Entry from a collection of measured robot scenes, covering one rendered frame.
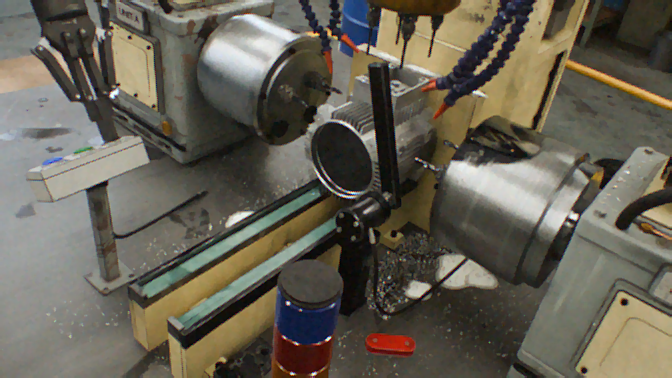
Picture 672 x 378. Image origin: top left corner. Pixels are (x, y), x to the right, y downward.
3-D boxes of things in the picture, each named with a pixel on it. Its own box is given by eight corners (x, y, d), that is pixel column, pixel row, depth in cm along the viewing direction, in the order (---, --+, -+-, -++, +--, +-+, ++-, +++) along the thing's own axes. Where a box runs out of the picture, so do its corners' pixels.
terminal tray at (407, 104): (383, 94, 118) (389, 62, 114) (425, 113, 113) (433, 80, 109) (348, 110, 110) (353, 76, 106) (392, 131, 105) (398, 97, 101)
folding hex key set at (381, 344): (364, 353, 96) (366, 346, 95) (364, 339, 99) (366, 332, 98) (414, 358, 96) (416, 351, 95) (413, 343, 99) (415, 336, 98)
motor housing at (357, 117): (358, 147, 129) (370, 71, 118) (427, 183, 120) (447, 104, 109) (299, 179, 116) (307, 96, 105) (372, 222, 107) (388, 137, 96)
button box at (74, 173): (131, 163, 99) (121, 134, 97) (151, 162, 94) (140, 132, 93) (35, 201, 88) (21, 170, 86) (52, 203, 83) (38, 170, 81)
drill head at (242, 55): (238, 80, 152) (239, -13, 138) (340, 133, 135) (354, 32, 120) (160, 106, 135) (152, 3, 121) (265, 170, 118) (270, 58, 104)
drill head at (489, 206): (446, 187, 120) (475, 80, 106) (638, 286, 101) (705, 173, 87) (377, 238, 104) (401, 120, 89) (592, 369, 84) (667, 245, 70)
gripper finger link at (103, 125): (99, 98, 90) (95, 99, 89) (115, 139, 92) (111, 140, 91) (91, 99, 92) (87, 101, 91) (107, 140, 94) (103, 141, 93)
